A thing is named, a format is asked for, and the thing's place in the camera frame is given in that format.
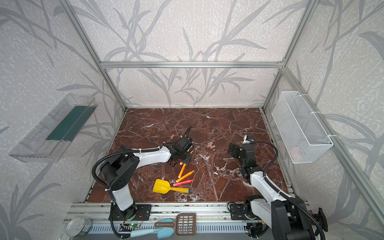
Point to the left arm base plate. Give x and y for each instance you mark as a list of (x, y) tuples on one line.
[(133, 213)]

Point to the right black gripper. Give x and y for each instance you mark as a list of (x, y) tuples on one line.
[(233, 150)]

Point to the red spray bottle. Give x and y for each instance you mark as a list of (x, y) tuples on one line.
[(321, 219)]

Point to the light blue spatula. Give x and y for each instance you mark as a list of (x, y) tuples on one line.
[(164, 229)]

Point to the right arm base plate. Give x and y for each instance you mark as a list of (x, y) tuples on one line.
[(237, 211)]

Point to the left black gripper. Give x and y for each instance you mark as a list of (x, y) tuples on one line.
[(181, 154)]

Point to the orange marker pen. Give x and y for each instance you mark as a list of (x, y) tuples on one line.
[(185, 157), (184, 177), (182, 170)]

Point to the red marker pen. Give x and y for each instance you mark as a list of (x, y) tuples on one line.
[(183, 183)]

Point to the white wire basket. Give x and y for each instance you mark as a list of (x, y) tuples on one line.
[(304, 136)]

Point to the yellow toy shovel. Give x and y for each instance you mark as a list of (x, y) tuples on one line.
[(163, 187)]

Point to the small circuit board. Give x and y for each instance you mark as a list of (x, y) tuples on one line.
[(128, 227)]

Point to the clear plastic wall tray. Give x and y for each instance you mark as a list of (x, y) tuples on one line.
[(48, 141)]

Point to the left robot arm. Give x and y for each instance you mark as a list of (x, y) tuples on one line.
[(115, 171)]

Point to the aluminium front rail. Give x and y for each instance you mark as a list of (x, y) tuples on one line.
[(212, 217)]

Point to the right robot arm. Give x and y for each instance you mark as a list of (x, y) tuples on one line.
[(286, 216)]

